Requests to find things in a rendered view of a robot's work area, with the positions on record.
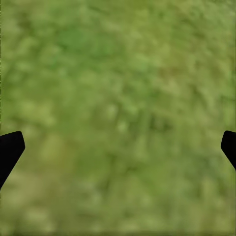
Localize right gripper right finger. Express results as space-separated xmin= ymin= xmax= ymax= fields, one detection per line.
xmin=221 ymin=131 xmax=236 ymax=169

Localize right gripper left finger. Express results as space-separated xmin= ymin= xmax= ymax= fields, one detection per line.
xmin=0 ymin=131 xmax=25 ymax=189

